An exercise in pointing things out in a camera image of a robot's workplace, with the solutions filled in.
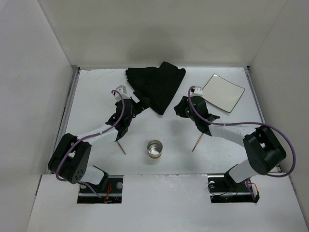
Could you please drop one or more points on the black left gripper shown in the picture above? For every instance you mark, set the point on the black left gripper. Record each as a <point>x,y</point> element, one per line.
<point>136,106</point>

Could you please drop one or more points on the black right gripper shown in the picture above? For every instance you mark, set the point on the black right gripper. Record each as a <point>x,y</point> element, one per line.
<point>183,109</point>

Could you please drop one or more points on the copper fork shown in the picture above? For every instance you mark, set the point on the copper fork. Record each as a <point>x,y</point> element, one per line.
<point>198,141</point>

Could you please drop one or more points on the black cloth placemat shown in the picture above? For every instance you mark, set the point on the black cloth placemat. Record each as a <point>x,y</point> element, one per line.
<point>156,87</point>

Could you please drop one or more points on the white square plate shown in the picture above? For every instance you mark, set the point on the white square plate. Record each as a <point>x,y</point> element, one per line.
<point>222,93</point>

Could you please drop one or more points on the silver metal cup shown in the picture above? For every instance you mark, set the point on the silver metal cup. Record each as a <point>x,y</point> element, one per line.
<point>154,149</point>

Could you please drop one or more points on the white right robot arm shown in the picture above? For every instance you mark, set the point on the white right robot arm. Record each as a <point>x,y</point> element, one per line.
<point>261,145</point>

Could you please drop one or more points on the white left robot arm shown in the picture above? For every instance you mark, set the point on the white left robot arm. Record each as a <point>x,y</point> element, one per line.
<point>70,159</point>

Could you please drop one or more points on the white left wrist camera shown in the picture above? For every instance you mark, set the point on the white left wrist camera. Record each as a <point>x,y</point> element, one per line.
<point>120,93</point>

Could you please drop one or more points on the aluminium table edge rail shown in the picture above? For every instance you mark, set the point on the aluminium table edge rail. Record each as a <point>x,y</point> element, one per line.
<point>68,104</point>

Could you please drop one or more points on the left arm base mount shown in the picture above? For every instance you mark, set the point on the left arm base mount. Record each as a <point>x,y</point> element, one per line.
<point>109,193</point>

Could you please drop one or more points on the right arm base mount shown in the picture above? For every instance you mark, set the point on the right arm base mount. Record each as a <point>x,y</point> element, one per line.
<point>221,190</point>

